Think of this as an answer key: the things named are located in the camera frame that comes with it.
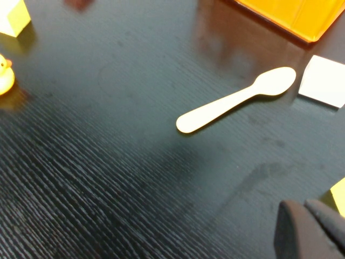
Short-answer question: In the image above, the orange plastic cutlery crate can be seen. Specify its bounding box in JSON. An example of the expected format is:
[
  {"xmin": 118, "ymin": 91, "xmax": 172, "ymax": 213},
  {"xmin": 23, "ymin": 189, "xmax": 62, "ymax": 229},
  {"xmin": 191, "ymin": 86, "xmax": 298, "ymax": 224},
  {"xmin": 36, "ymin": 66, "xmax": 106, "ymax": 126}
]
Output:
[{"xmin": 231, "ymin": 0, "xmax": 345, "ymax": 43}]

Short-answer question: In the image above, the white USB wall charger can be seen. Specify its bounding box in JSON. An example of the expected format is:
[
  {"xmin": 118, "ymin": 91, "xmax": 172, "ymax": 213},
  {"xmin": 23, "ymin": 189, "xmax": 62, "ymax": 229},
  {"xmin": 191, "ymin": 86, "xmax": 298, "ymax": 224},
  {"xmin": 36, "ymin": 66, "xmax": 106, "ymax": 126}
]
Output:
[{"xmin": 298, "ymin": 54, "xmax": 345, "ymax": 109}]

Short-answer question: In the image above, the yellow rubber duck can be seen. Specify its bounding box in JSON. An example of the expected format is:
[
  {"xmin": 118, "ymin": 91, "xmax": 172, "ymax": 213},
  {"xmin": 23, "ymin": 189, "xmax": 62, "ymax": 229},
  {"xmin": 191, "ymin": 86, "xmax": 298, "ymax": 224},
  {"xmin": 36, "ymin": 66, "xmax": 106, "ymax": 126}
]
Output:
[{"xmin": 0, "ymin": 53, "xmax": 16, "ymax": 96}]

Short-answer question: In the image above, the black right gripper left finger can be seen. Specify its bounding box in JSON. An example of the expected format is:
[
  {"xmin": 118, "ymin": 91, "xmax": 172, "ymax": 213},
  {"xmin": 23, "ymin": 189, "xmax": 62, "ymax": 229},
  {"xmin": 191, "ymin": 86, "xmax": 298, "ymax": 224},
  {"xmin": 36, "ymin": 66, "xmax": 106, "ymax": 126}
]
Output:
[{"xmin": 274, "ymin": 200, "xmax": 344, "ymax": 259}]

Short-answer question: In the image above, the yellow foam cube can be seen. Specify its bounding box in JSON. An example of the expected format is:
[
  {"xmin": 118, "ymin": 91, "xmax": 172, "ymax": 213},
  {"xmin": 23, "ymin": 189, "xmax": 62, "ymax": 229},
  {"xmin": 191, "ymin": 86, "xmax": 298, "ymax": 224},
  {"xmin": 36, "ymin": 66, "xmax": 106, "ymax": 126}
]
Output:
[
  {"xmin": 330, "ymin": 178, "xmax": 345, "ymax": 216},
  {"xmin": 0, "ymin": 0, "xmax": 31, "ymax": 38}
]

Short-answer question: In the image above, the yellow plastic spoon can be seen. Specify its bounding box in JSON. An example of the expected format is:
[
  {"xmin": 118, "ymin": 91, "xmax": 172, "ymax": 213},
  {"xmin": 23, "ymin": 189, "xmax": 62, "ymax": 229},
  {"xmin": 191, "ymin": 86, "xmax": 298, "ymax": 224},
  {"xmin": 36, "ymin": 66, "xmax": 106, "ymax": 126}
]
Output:
[{"xmin": 176, "ymin": 66, "xmax": 297, "ymax": 134}]

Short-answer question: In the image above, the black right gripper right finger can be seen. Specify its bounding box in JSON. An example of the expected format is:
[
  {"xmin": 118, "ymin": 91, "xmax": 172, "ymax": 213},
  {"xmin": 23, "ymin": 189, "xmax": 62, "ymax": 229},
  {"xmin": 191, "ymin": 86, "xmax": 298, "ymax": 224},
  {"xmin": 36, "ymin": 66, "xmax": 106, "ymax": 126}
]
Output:
[{"xmin": 305, "ymin": 199, "xmax": 345, "ymax": 251}]

